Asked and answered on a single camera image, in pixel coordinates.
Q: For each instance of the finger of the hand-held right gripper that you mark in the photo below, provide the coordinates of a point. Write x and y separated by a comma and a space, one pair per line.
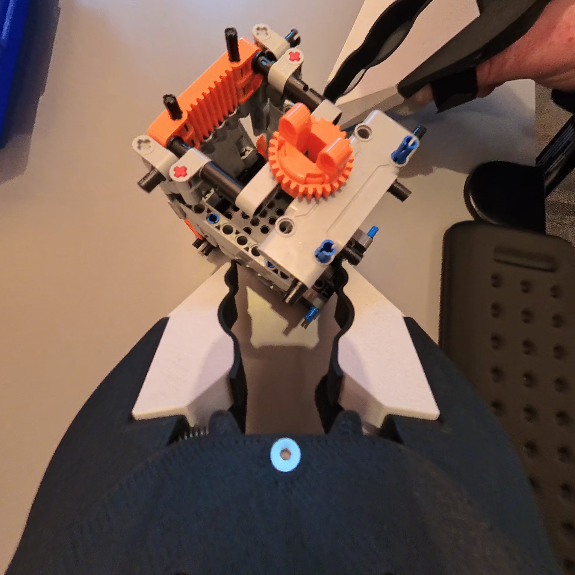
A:
377, 99
355, 40

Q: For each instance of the grey orange brick model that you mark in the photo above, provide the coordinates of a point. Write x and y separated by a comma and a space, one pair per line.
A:
314, 215

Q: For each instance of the black chair armrest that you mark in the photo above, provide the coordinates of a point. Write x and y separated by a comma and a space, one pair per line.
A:
503, 193

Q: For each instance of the black perforated panel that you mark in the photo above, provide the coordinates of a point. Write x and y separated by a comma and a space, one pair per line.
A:
485, 337

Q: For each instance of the blue storage bin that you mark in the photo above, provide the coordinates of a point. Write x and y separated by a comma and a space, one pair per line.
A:
11, 67

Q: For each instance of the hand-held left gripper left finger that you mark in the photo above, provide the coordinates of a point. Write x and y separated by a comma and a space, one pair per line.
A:
188, 368

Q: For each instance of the person's right hand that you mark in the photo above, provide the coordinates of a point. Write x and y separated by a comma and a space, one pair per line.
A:
530, 58

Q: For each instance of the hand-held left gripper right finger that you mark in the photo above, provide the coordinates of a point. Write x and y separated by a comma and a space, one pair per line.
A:
386, 368

